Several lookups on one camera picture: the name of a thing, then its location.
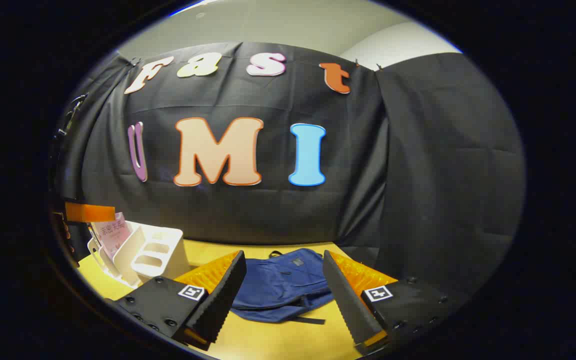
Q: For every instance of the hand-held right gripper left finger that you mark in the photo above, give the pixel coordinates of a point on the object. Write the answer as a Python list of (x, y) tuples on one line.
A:
[(223, 300)]

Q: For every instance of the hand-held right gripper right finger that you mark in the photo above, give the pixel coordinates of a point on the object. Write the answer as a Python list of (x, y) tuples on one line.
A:
[(348, 305)]

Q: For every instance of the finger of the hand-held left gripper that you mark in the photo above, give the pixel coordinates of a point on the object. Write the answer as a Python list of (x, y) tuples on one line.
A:
[(90, 212)]

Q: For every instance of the pink book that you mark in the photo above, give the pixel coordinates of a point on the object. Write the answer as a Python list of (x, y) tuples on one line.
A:
[(114, 235)]

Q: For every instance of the blue schoolbag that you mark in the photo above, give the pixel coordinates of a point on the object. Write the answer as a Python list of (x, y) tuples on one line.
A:
[(278, 285)]

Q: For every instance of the white bookshelf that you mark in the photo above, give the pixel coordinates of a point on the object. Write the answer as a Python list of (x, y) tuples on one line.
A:
[(158, 255)]

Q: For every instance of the black backdrop cloth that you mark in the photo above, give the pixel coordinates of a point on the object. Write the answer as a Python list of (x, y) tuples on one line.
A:
[(418, 150)]

